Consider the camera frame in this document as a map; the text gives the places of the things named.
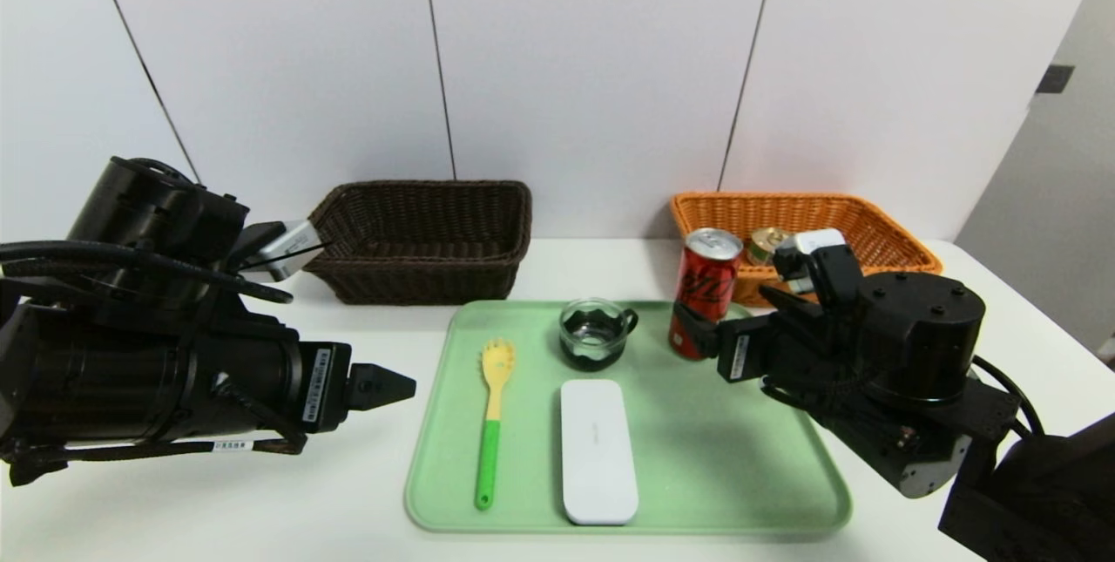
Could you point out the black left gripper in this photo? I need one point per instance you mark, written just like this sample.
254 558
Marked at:
327 386

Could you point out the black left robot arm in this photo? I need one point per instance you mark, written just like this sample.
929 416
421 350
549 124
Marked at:
148 213

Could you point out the dark brown wicker basket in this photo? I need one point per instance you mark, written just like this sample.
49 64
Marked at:
418 283

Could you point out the white pencil case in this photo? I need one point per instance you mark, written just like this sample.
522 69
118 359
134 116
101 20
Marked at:
598 457

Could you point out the yellow green pasta spoon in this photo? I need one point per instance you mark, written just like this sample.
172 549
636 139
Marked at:
488 457

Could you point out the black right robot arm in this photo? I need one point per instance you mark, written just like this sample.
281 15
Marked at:
923 327

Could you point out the glass cup with black base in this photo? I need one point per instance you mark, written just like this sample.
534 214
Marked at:
592 353

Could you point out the red soda can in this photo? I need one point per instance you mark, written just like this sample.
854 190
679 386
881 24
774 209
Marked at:
707 279

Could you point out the light green plastic tray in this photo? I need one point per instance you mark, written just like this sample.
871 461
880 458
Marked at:
697 457

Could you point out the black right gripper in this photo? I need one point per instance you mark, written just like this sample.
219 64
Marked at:
741 353

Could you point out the orange wicker basket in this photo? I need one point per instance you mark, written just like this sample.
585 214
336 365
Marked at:
723 213

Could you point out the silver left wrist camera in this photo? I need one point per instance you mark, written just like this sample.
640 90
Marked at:
292 244

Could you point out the tin can with gold lid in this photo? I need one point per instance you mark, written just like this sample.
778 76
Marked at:
766 244

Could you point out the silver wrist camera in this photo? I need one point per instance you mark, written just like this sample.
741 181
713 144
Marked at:
292 244
819 241

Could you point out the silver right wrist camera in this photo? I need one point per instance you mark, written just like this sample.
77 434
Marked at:
819 241

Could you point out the black wall fixture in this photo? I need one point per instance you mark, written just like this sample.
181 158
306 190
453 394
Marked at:
1054 80

